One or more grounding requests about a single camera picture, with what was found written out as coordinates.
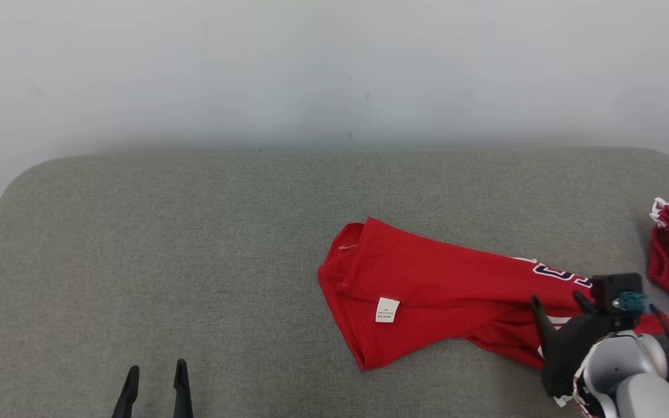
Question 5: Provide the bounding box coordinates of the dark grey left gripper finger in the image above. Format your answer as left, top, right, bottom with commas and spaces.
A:
172, 359, 195, 418
112, 365, 140, 418

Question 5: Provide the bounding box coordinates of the red white basketball jersey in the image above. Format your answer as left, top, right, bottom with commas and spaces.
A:
317, 217, 669, 372

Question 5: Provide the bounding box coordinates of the black right arm cable teal plug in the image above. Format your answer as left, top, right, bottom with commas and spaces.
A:
612, 291, 669, 398

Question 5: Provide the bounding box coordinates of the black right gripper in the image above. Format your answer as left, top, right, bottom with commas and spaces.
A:
530, 290, 623, 399

